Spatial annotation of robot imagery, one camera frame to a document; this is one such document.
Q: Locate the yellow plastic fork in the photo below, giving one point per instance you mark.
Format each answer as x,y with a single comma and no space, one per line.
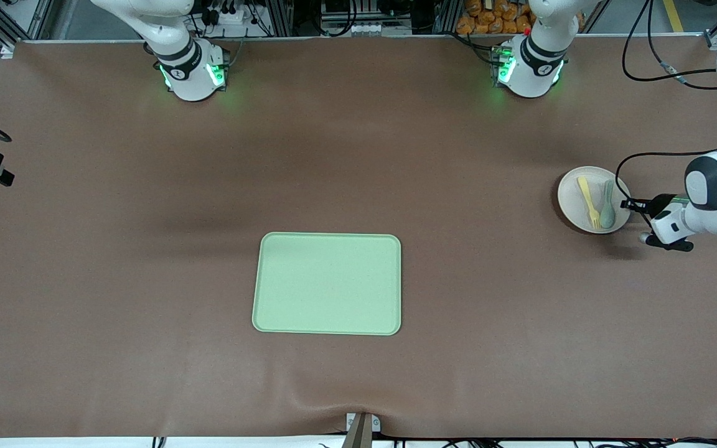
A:
584,190

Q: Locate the white round speckled plate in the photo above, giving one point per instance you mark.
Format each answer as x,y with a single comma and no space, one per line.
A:
573,199

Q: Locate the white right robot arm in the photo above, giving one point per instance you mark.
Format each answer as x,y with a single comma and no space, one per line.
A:
190,81

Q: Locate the pale green plastic spoon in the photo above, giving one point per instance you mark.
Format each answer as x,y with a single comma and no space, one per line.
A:
607,218

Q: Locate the brown table cover sheet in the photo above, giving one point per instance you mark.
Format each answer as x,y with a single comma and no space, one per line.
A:
147,311

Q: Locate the orange bread pile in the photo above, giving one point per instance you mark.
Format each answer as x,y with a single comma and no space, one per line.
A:
489,18

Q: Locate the white power strip with plugs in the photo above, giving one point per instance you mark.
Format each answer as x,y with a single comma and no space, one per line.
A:
231,15

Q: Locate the white terminal block strip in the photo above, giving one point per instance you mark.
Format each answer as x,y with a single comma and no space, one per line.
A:
371,28

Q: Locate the light green rectangular tray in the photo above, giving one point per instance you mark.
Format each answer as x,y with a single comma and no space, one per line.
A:
327,283

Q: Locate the metal camera stand bracket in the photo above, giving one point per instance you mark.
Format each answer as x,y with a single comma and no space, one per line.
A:
361,435

